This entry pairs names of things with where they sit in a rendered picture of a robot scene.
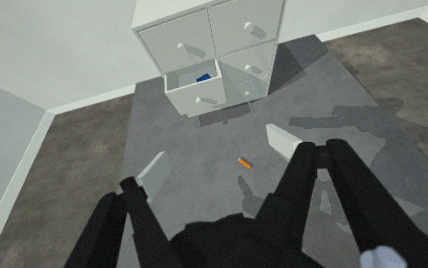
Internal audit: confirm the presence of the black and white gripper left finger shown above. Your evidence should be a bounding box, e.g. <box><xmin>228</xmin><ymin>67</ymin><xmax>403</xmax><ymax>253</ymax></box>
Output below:
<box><xmin>63</xmin><ymin>151</ymin><xmax>183</xmax><ymax>268</ymax></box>

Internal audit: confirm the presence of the blue and white eraser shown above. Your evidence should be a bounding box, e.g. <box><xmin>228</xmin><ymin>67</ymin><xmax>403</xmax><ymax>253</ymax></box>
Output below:
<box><xmin>196</xmin><ymin>70</ymin><xmax>216</xmax><ymax>82</ymax></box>

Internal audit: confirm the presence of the white small chest of drawers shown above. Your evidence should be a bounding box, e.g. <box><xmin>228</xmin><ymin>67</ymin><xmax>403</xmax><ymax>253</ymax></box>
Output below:
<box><xmin>131</xmin><ymin>0</ymin><xmax>287</xmax><ymax>108</ymax></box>

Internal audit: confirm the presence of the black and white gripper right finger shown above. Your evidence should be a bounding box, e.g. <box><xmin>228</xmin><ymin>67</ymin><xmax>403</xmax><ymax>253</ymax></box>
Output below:
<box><xmin>226</xmin><ymin>123</ymin><xmax>428</xmax><ymax>268</ymax></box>

